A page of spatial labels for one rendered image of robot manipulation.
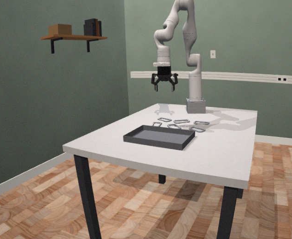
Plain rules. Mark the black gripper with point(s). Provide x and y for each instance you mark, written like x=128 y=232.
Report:
x=164 y=74

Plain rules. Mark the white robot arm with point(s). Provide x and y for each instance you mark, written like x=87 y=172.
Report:
x=190 y=36

